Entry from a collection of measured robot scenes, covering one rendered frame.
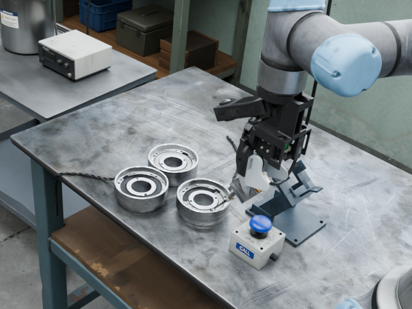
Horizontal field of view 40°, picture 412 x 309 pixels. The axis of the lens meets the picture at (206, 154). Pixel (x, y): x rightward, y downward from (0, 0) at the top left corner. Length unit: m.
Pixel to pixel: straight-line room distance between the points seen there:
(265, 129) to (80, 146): 0.53
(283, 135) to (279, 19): 0.18
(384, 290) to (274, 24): 0.38
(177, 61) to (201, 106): 1.21
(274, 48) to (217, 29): 2.33
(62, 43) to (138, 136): 0.63
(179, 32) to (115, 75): 0.81
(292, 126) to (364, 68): 0.18
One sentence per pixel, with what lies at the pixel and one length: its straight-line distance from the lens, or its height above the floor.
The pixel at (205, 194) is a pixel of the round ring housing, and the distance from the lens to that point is 1.12.
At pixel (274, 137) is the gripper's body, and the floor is 1.07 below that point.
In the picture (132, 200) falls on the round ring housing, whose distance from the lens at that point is 1.08.
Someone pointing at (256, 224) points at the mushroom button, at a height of 0.87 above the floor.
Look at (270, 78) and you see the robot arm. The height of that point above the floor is 1.16.
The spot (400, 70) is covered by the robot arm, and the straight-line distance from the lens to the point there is 0.81.
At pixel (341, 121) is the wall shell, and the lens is 2.83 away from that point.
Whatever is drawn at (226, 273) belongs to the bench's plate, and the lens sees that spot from 1.01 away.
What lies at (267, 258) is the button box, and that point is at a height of 0.82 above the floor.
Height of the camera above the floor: 1.52
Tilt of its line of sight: 34 degrees down
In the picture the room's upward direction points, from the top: 7 degrees clockwise
